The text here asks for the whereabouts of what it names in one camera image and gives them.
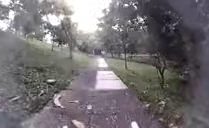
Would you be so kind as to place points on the grass strip under trees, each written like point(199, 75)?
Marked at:
point(142, 75)

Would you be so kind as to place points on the grey concrete path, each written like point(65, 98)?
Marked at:
point(108, 106)

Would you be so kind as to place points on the row of trees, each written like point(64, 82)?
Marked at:
point(158, 26)
point(67, 30)

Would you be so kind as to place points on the scattered fallen branches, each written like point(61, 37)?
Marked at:
point(56, 100)

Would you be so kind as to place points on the grass slope with fallen leaves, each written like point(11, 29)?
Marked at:
point(42, 63)

